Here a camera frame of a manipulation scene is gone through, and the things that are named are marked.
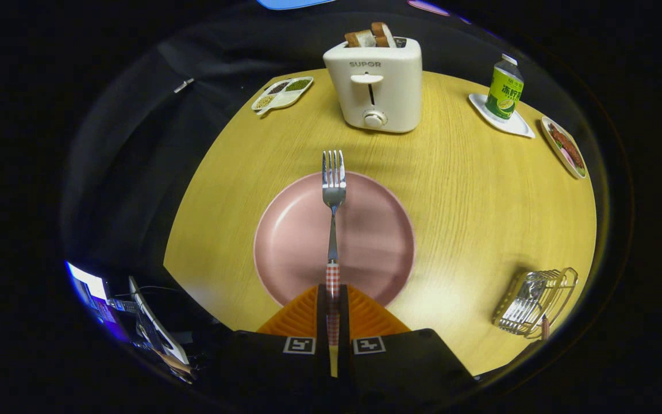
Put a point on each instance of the white toaster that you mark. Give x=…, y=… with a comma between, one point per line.
x=394, y=86

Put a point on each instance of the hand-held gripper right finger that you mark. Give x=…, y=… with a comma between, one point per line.
x=343, y=313

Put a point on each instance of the pink plate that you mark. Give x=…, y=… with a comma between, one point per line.
x=291, y=241

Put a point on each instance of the lit computer screen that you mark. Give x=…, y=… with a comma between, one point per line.
x=92, y=284

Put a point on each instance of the white divided snack dish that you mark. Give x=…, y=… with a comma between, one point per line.
x=285, y=99

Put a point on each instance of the silver laptop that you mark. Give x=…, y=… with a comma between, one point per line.
x=158, y=330

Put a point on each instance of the metal clip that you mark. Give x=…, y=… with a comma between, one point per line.
x=184, y=85

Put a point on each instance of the white plate of food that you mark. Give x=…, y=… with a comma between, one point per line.
x=566, y=146

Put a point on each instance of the bread slice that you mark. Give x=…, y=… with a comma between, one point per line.
x=383, y=34
x=361, y=39

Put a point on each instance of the green label drink bottle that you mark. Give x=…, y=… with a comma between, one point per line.
x=503, y=92

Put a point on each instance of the white coaster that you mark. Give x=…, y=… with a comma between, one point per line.
x=518, y=126

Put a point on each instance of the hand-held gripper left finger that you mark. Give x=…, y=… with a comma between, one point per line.
x=322, y=313

